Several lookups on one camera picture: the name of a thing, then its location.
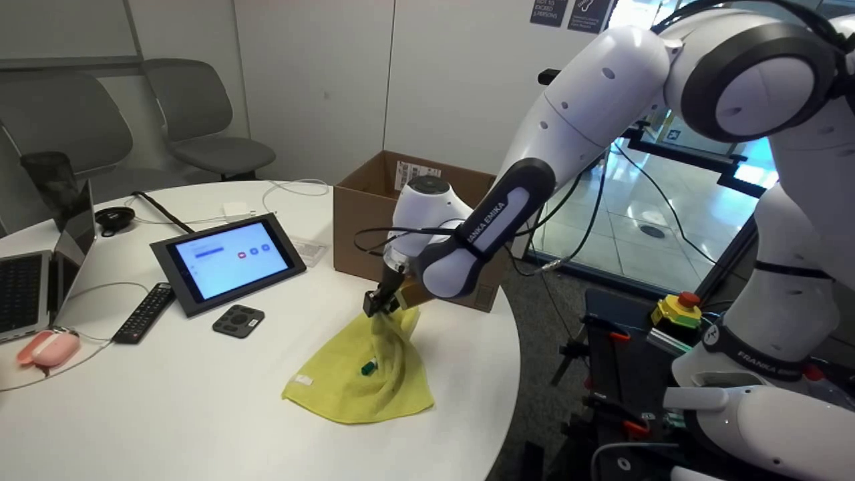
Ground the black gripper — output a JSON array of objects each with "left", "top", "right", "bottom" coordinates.
[{"left": 360, "top": 261, "right": 415, "bottom": 320}]

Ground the yellow towel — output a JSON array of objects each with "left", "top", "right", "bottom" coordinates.
[{"left": 282, "top": 305, "right": 437, "bottom": 428}]

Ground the brown cardboard box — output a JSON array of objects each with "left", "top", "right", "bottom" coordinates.
[{"left": 332, "top": 146, "right": 517, "bottom": 314}]

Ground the black smartphone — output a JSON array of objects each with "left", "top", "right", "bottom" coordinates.
[{"left": 212, "top": 302, "right": 267, "bottom": 341}]

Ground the black tablet lit screen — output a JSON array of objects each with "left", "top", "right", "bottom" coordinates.
[{"left": 147, "top": 212, "right": 307, "bottom": 320}]

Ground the black remote control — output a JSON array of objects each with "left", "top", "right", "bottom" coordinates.
[{"left": 108, "top": 281, "right": 177, "bottom": 348}]

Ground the grey shell chair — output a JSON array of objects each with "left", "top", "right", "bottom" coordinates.
[
  {"left": 143, "top": 57, "right": 276, "bottom": 184},
  {"left": 0, "top": 73, "right": 137, "bottom": 208}
]

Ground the small black round device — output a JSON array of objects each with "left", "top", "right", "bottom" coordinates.
[{"left": 92, "top": 205, "right": 137, "bottom": 241}]

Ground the yellow red emergency stop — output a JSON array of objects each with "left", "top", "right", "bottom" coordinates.
[{"left": 650, "top": 292, "right": 705, "bottom": 334}]

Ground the pink computer mouse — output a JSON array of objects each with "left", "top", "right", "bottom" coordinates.
[{"left": 12, "top": 329, "right": 80, "bottom": 375}]

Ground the silver laptop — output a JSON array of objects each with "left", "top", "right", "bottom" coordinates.
[{"left": 0, "top": 208, "right": 96, "bottom": 344}]

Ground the black table cable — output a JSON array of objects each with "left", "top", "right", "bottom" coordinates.
[{"left": 132, "top": 189, "right": 195, "bottom": 237}]

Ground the dark wall sign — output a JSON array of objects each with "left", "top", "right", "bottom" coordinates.
[
  {"left": 530, "top": 0, "right": 569, "bottom": 29},
  {"left": 567, "top": 0, "right": 618, "bottom": 38}
]

